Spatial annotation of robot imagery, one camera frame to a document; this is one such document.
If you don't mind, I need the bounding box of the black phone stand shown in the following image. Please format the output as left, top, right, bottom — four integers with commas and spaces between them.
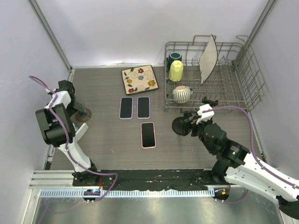
172, 111, 192, 136
202, 97, 219, 107

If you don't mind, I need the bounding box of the white phone stand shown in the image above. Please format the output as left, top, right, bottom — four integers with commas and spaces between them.
75, 123, 89, 142
119, 97, 133, 119

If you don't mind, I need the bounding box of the pink case phone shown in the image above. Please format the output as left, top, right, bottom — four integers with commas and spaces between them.
141, 122, 156, 149

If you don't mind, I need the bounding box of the metal dish rack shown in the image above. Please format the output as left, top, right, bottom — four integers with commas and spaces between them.
164, 35, 268, 111

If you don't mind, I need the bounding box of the lavender case phone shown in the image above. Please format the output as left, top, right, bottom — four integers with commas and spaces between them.
137, 97, 150, 119

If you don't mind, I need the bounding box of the floral square plate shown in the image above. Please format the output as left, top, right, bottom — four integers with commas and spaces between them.
121, 65, 159, 95

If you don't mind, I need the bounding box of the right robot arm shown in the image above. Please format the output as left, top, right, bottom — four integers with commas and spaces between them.
179, 112, 299, 219

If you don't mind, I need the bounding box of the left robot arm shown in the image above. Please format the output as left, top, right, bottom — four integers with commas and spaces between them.
36, 80, 100, 186

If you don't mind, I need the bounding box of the wooden base phone stand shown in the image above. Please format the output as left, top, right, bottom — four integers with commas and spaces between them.
75, 104, 92, 122

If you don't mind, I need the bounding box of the striped round mug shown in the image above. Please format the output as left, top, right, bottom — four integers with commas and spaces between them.
172, 86, 193, 104

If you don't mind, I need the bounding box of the yellow faceted cup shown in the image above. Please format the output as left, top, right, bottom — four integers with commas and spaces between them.
169, 60, 184, 82

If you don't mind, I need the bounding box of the white curved plate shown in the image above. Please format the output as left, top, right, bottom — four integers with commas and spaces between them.
198, 35, 218, 85

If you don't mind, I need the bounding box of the dark green mug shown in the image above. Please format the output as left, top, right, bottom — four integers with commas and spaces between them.
166, 52, 182, 69

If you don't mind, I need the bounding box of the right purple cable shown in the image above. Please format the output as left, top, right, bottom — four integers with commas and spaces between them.
203, 105, 299, 203

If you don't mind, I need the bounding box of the purple cable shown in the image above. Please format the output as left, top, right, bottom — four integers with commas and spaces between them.
28, 76, 119, 203
203, 105, 299, 203

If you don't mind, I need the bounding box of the black mounting base plate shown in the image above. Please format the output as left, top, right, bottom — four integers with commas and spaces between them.
72, 169, 228, 191

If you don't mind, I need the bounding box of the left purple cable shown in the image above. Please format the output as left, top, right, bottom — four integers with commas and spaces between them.
28, 76, 119, 203

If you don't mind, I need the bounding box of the white cable duct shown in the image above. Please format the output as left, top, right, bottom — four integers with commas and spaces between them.
40, 188, 214, 198

